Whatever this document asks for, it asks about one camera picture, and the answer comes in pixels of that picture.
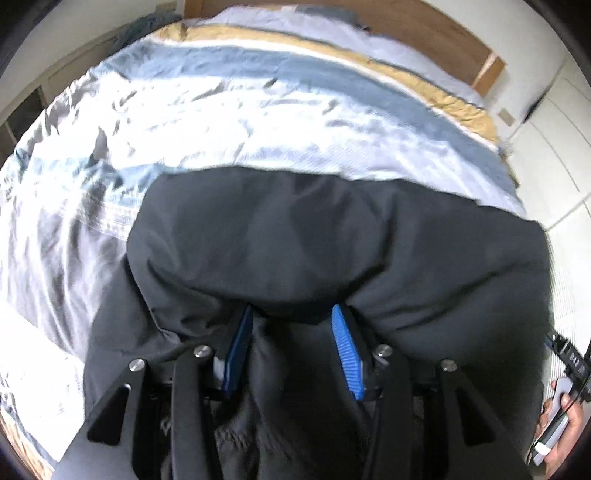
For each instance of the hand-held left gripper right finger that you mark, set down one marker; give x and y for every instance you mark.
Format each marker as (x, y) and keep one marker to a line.
(347, 355)

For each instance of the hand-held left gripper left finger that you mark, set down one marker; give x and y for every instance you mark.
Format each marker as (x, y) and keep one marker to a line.
(236, 355)

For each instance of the black puffer jacket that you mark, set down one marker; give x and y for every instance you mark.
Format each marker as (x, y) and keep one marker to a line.
(300, 240)

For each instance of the person's right hand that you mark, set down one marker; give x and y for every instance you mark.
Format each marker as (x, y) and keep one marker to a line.
(567, 434)

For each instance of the white wardrobe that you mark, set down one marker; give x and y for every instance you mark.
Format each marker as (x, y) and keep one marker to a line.
(563, 161)

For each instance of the striped duvet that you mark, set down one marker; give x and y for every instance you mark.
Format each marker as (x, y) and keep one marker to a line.
(207, 106)

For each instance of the beige low cabinet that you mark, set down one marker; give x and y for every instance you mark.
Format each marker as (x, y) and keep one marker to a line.
(32, 104)

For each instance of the wooden headboard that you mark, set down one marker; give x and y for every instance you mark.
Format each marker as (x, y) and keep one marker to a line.
(438, 37)

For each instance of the grey-blue cloth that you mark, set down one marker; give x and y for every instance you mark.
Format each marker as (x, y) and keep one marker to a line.
(138, 30)

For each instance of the wall switch plate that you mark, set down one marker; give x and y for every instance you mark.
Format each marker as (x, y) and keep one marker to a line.
(507, 117)

